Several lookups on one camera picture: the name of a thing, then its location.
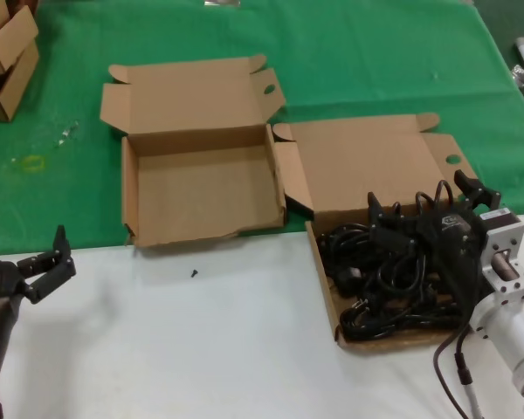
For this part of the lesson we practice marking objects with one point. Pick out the clear plastic scrap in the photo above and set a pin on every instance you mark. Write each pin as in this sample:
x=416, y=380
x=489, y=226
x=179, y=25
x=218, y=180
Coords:
x=65, y=134

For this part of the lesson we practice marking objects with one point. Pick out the crumpled silver foil piece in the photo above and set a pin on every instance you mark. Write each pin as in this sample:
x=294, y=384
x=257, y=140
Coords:
x=519, y=74

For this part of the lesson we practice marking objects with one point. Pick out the open cardboard box torn rim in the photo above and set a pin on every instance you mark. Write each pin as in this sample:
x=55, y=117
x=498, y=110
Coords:
x=201, y=196

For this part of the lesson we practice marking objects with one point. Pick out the green table cloth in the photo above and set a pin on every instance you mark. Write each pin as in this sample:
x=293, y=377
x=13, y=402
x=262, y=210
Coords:
x=375, y=52

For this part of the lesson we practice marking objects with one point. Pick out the open cardboard box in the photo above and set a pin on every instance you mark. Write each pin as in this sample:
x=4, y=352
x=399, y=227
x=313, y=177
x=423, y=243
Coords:
x=358, y=166

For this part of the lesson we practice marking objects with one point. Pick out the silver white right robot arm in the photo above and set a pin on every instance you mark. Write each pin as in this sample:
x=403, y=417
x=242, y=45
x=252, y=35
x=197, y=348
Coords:
x=515, y=323

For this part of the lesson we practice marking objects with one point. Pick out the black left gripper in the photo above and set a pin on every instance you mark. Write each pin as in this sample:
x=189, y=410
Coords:
x=0, y=281

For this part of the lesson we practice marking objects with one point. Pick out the yellow-green rubber band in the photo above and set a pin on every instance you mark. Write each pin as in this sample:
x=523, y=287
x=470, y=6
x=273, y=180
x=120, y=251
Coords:
x=26, y=165

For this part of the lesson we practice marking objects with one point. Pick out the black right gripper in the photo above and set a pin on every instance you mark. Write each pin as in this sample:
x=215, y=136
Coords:
x=454, y=244

